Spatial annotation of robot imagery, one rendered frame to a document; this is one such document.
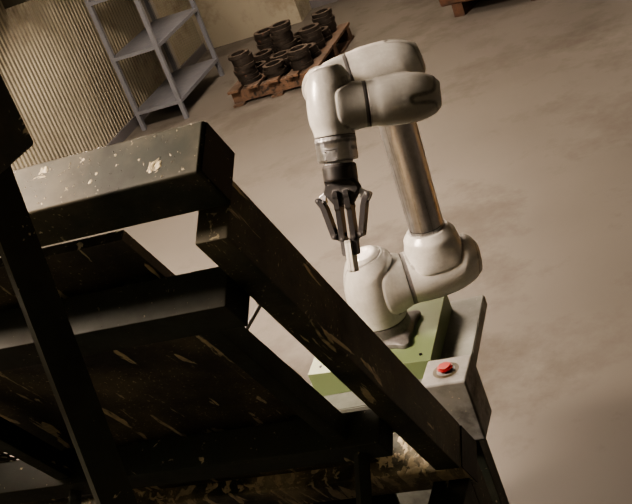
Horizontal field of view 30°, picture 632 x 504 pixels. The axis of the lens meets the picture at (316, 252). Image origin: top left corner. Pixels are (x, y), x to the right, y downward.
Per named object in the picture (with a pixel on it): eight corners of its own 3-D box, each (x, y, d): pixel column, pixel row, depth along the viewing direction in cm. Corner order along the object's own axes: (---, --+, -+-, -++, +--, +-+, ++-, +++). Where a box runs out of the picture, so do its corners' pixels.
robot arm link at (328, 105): (310, 138, 248) (372, 129, 248) (300, 65, 247) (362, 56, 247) (310, 141, 258) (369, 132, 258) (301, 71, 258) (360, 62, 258)
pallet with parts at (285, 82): (355, 35, 999) (338, -11, 983) (327, 83, 900) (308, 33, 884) (268, 60, 1027) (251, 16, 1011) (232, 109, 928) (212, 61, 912)
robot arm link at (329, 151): (347, 133, 247) (351, 161, 247) (361, 133, 256) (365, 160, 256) (307, 140, 250) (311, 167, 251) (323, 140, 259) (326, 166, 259)
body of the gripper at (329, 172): (314, 166, 251) (320, 208, 252) (351, 160, 248) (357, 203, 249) (326, 165, 258) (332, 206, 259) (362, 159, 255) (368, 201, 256)
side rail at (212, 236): (460, 468, 266) (459, 423, 272) (227, 237, 181) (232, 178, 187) (435, 471, 269) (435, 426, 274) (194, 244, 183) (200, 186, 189)
